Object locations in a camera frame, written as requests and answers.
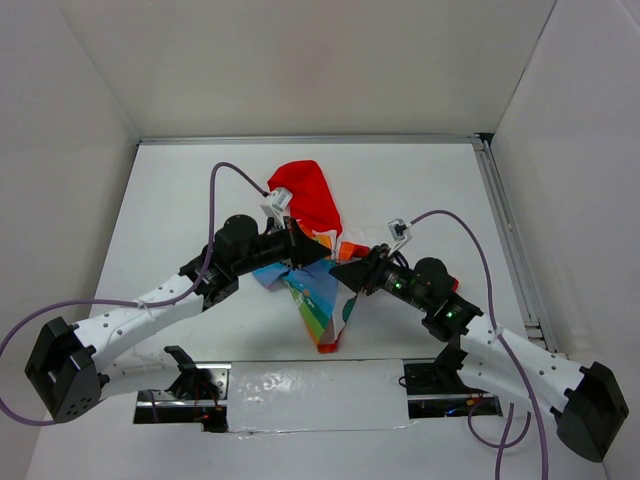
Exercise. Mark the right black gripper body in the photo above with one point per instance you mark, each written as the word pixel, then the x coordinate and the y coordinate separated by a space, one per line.
pixel 396 280

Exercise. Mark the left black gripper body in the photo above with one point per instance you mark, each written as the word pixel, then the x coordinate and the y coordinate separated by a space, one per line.
pixel 271 249

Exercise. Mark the rainbow white red kids jacket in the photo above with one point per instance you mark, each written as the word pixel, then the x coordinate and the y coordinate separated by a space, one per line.
pixel 321 301

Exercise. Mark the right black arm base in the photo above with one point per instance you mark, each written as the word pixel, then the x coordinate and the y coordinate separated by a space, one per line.
pixel 435 392

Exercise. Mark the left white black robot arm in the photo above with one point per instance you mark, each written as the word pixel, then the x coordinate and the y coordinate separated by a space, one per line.
pixel 68 364

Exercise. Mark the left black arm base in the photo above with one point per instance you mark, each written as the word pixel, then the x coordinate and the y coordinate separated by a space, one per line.
pixel 197 394

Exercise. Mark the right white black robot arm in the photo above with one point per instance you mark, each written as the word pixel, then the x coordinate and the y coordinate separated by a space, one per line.
pixel 586 402

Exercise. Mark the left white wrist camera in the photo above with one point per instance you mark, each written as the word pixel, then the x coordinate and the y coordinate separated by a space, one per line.
pixel 276 203

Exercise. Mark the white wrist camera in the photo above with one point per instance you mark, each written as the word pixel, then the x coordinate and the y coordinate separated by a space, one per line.
pixel 401 234
pixel 276 203

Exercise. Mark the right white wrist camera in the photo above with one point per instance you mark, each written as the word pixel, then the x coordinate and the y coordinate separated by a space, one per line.
pixel 401 234

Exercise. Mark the aluminium frame rail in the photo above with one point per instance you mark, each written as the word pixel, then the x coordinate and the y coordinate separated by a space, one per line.
pixel 163 223

